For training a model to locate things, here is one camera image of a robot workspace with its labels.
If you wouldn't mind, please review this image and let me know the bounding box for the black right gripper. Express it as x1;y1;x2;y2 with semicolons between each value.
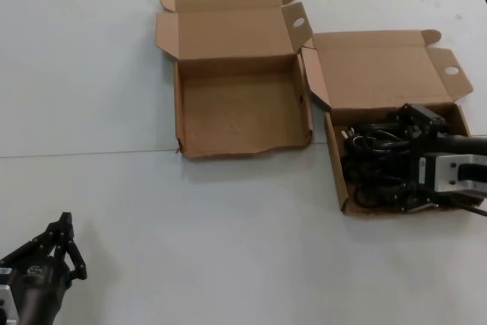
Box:
387;103;447;215

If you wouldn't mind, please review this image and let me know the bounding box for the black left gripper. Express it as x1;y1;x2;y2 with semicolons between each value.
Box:
0;211;89;296

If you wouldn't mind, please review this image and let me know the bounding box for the black power cord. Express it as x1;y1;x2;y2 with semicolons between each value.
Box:
344;138;412;181
348;180;412;210
340;122;404;151

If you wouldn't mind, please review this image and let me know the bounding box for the open cardboard box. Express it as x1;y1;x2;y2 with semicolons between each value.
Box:
301;29;486;216

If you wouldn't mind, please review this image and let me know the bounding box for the open cardboard box torn edge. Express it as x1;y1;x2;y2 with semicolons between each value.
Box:
154;0;314;161

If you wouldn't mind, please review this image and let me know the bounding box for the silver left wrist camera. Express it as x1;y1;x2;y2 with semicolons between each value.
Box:
0;266;20;325

